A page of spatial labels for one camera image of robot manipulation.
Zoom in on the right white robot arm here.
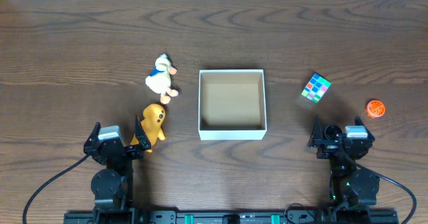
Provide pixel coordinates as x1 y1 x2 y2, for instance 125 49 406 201
307 116 380 215

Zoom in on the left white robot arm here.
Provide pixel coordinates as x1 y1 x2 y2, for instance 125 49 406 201
84 116 151 223

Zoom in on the plush yellow duck toy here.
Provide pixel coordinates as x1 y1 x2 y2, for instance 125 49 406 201
145 53 179 104

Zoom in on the yellow dog figure toy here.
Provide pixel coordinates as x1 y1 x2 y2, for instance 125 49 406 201
140 104 166 146

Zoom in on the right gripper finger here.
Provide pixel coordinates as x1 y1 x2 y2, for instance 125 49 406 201
354 116 373 139
307 116 323 148

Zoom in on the left black cable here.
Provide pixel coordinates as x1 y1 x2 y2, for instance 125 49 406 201
22 154 92 224

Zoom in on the right black cable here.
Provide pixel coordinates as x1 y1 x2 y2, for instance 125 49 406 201
354 163 418 224

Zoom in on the black cable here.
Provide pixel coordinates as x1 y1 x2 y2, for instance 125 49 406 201
354 163 418 224
22 154 92 224

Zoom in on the black round disc toy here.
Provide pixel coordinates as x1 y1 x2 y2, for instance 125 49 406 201
324 124 342 140

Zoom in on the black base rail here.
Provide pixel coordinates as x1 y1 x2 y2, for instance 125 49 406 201
64 209 399 224

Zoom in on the multicolour puzzle cube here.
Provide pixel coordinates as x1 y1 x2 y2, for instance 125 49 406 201
301 73 332 103

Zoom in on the orange round disc toy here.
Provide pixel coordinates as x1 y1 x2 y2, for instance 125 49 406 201
365 100 386 118

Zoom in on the white cardboard box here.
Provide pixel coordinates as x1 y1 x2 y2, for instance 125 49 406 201
198 70 268 140

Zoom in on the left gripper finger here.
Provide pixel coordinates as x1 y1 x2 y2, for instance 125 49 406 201
134 115 151 150
84 122 101 147

